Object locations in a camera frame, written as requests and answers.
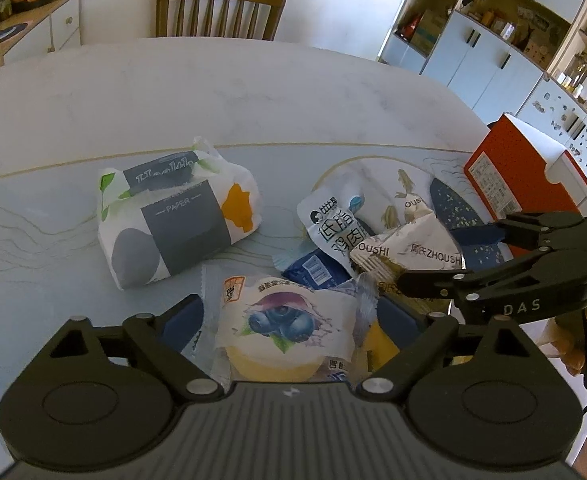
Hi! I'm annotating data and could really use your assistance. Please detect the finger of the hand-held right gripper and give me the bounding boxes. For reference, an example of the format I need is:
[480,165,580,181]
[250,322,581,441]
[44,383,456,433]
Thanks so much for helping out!
[452,211,587,252]
[397,249,587,307]

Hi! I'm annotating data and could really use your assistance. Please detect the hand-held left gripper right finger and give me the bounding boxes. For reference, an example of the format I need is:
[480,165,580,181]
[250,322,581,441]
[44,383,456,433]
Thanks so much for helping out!
[356,300,538,404]

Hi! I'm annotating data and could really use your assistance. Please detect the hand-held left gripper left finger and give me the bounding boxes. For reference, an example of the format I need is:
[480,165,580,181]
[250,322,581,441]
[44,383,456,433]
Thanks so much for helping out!
[48,294,224,404]

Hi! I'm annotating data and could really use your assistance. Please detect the beige snack packet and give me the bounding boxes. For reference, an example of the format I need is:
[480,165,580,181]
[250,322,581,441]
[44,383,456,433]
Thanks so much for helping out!
[348,209,467,287]

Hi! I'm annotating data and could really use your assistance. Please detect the red cardboard box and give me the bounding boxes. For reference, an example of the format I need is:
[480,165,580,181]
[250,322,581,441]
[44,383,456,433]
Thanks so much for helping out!
[462,112,587,222]

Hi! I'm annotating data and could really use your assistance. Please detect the blueberry cake packet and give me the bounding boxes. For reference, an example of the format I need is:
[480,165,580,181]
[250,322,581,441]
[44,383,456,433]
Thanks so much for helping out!
[201,274,377,392]

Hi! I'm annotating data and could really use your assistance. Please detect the patterned tissue pack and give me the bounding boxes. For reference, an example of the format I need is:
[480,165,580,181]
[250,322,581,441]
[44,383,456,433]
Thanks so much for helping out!
[98,136,264,290]

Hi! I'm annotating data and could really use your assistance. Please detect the white marble desktop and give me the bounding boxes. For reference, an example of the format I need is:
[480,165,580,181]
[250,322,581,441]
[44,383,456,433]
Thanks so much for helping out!
[0,37,504,466]

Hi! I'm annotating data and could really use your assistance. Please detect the person's right hand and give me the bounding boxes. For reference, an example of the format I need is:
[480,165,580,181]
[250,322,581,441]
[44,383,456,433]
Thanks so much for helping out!
[541,285,587,377]

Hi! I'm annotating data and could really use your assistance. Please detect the blue packet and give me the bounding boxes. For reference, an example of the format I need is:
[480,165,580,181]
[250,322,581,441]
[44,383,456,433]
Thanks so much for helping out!
[274,247,355,292]

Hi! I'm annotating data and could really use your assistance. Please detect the white snack packet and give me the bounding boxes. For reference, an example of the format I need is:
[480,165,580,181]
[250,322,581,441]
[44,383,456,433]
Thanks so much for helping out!
[296,179,374,262]

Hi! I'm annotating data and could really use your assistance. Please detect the wooden chair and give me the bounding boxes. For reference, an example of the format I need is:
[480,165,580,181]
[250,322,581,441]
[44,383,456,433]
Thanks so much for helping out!
[156,0,287,41]

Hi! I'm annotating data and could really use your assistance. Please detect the white sideboard cabinet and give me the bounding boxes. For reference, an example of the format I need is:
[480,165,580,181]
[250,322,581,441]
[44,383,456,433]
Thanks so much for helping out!
[0,0,82,77]

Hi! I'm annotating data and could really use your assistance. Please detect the white wall cabinet unit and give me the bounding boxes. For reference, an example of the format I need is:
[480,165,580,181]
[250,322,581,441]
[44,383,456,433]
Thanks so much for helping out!
[377,0,587,126]

